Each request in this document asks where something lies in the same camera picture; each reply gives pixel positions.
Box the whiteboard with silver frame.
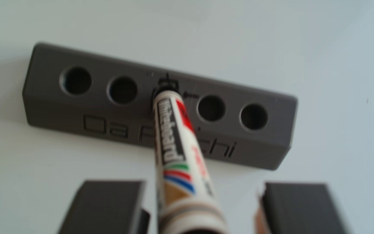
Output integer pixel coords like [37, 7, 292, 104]
[0, 0, 374, 234]

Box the white whiteboard marker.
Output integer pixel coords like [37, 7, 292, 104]
[151, 81, 228, 234]

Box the grey marker holder block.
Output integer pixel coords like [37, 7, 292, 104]
[22, 42, 298, 171]

